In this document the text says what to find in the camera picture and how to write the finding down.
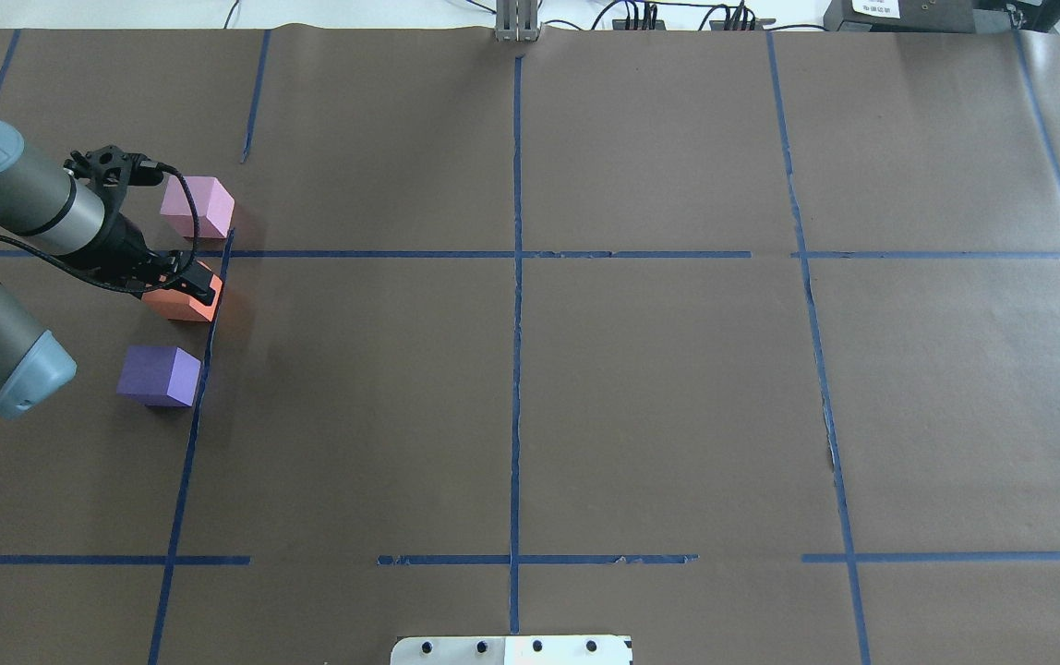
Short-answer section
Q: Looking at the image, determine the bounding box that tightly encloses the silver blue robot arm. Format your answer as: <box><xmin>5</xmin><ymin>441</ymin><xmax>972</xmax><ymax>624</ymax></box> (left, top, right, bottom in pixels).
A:
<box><xmin>0</xmin><ymin>117</ymin><xmax>219</xmax><ymax>420</ymax></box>

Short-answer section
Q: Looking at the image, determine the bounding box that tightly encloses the orange foam block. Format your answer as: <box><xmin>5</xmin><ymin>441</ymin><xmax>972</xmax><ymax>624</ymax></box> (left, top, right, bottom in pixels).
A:
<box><xmin>140</xmin><ymin>261</ymin><xmax>223</xmax><ymax>323</ymax></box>

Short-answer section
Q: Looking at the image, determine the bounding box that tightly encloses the pink foam block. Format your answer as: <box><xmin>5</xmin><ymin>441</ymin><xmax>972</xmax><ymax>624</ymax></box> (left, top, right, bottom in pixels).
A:
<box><xmin>159</xmin><ymin>175</ymin><xmax>235</xmax><ymax>239</ymax></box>

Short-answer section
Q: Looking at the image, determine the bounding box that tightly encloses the purple foam block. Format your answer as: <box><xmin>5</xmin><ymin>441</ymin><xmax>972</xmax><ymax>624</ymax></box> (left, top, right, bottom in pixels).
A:
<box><xmin>116</xmin><ymin>345</ymin><xmax>201</xmax><ymax>408</ymax></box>

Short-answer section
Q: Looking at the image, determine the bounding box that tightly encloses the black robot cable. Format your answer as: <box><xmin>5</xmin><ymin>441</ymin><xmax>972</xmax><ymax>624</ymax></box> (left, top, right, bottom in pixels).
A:
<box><xmin>0</xmin><ymin>167</ymin><xmax>204</xmax><ymax>296</ymax></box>

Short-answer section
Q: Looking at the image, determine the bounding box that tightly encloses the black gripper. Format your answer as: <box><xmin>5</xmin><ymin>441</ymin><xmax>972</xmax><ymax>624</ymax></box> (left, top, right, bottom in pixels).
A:
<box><xmin>63</xmin><ymin>213</ymin><xmax>218</xmax><ymax>307</ymax></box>

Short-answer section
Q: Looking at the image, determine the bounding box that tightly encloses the black box with label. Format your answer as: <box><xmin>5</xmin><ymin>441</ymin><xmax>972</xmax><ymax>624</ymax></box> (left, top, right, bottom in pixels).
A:
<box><xmin>822</xmin><ymin>1</ymin><xmax>1021</xmax><ymax>34</ymax></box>

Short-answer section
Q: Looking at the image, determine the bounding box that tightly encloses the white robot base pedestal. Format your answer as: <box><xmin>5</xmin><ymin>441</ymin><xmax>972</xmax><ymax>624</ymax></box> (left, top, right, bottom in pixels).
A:
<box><xmin>390</xmin><ymin>635</ymin><xmax>634</xmax><ymax>664</ymax></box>

